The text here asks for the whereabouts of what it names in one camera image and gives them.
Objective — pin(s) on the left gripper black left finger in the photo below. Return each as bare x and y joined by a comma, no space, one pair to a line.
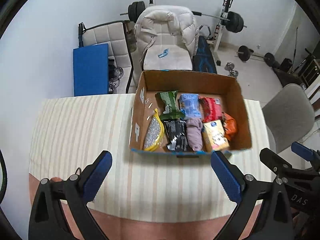
48,220

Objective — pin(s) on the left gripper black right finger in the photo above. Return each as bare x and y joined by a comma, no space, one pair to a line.
274,220

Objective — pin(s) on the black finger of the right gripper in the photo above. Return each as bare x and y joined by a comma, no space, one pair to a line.
282,168
304,152

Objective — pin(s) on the orange snack packet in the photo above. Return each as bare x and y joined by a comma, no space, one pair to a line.
230,126

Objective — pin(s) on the yellow cartoon tissue pack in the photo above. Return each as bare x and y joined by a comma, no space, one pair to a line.
214,136

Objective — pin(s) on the red patterned packet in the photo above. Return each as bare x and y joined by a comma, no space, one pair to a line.
211,109

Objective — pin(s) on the purple cloth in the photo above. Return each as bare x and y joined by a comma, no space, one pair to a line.
194,133

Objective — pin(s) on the blue tissue pack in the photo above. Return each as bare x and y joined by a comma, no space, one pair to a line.
190,106

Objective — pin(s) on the black snack packet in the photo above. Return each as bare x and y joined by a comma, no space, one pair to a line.
176,135

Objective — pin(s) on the green snack packet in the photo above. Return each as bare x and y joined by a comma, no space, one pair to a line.
171,109

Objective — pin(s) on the yellow silver scrub sponge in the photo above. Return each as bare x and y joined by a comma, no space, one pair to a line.
154,134

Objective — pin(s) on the grey shell chair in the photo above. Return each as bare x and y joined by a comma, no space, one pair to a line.
289,116

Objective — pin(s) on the striped cat tablecloth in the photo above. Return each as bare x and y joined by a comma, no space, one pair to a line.
144,196

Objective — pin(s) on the chrome dumbbell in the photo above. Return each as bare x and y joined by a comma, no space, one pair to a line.
230,67

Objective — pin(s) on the cardboard milk box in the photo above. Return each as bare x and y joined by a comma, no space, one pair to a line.
225,88

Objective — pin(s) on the floor barbell black plates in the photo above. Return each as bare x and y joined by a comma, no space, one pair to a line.
244,54

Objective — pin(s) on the blue black patterned mat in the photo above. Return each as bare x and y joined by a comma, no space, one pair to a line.
203,60

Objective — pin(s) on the barbell on white rack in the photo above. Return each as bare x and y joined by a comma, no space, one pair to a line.
231,21

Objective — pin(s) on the beige padded chair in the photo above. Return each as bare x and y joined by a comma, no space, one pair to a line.
178,57

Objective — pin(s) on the small blue packet on chair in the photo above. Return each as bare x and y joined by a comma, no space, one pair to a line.
164,54

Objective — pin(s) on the chrome weight plates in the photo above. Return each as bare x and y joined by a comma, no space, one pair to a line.
114,76

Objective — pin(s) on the blue folded mat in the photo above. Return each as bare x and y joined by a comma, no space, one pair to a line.
90,70

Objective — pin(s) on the white puffer jacket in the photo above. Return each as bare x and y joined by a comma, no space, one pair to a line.
167,24

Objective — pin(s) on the white quilted chair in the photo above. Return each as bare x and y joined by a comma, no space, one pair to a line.
115,34

